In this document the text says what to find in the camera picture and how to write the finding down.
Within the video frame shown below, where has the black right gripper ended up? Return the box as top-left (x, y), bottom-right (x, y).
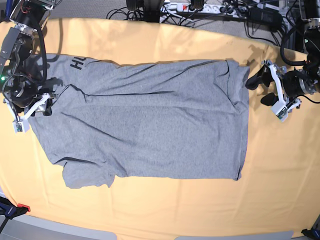
top-left (3, 82), bottom-right (55, 117)

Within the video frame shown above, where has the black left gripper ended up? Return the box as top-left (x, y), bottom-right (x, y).
top-left (245, 65), bottom-right (318, 106)

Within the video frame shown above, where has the grey t-shirt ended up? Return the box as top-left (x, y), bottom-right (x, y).
top-left (29, 55), bottom-right (250, 189)

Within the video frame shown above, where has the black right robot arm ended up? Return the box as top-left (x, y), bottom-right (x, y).
top-left (0, 0), bottom-right (56, 120)

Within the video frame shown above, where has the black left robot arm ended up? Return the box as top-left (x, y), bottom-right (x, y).
top-left (245, 0), bottom-right (320, 110)

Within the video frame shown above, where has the black power adapter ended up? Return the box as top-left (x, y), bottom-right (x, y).
top-left (248, 7), bottom-right (283, 28)

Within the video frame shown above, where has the white power strip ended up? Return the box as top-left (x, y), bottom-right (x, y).
top-left (167, 2), bottom-right (249, 18)

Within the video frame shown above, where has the yellow table cloth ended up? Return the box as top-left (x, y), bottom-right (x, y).
top-left (0, 18), bottom-right (320, 240)

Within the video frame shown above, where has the clamp with red tip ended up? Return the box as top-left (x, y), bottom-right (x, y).
top-left (0, 197), bottom-right (31, 220)

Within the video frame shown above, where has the black clamp bottom right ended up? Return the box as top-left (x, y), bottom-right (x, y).
top-left (301, 218), bottom-right (320, 240)

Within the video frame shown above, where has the black centre post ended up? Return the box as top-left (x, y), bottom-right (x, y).
top-left (143, 0), bottom-right (162, 23)

